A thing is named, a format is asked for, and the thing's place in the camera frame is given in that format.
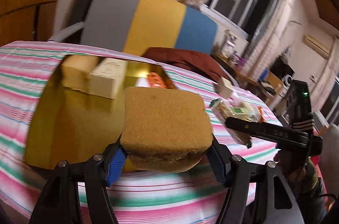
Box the grey yellow blue chair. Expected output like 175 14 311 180
48 0 219 55

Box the small beige box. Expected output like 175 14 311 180
216 78 235 98

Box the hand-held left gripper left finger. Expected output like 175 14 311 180
29 143 128 224

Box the tan sponge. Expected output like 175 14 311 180
119 86 214 174

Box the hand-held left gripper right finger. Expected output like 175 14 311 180
205 138 305 224

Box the wooden side desk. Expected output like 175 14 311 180
212 52 284 97

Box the brown cardboard box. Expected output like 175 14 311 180
60 55 101 93

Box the person's right hand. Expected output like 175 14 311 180
274 152 308 182

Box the sheer white curtain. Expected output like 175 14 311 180
246 0 300 60

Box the orange plastic rack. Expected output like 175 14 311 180
147 72 167 89

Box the maroon jacket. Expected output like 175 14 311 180
142 47 233 81

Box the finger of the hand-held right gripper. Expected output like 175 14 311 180
225 116 311 144

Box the gold tin container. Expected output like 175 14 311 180
24 54 176 174

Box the wall air conditioner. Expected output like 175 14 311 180
303 35 333 59

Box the striped tablecloth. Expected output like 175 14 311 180
0 40 325 222

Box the white pen holder box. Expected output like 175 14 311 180
222 30 237 57

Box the cream paper box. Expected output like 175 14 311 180
89 57 127 100

